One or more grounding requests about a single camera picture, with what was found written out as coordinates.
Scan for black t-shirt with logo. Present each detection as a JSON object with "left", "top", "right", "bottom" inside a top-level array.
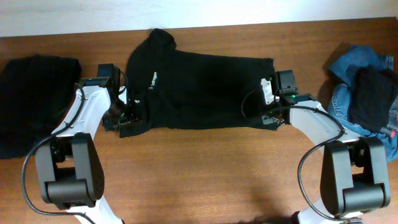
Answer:
[{"left": 119, "top": 29, "right": 279, "bottom": 138}]

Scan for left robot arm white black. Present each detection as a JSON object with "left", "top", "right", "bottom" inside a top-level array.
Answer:
[{"left": 30, "top": 63, "right": 137, "bottom": 223}]

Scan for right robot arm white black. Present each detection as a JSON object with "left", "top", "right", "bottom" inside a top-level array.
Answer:
[{"left": 261, "top": 70, "right": 391, "bottom": 224}]

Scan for blue denim jeans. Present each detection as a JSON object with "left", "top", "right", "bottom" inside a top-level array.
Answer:
[{"left": 328, "top": 45, "right": 397, "bottom": 162}]

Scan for dark garment on jeans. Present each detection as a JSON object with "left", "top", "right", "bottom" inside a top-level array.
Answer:
[{"left": 349, "top": 66, "right": 397, "bottom": 133}]

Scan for folded black garment left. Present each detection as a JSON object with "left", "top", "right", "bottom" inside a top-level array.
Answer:
[{"left": 1, "top": 55, "right": 81, "bottom": 159}]

